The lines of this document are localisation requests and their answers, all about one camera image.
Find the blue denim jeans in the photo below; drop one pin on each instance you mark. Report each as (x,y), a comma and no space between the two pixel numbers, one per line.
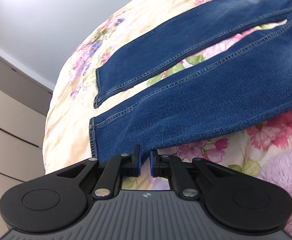
(247,84)

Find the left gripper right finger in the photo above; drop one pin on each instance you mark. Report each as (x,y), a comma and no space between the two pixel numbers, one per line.
(159,165)

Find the floral yellow bed quilt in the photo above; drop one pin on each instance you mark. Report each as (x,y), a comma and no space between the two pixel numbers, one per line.
(66,129)

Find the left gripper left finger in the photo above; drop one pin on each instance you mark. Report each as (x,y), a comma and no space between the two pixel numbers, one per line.
(131,166)

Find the beige wardrobe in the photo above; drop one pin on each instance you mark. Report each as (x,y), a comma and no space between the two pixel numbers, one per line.
(23,107)

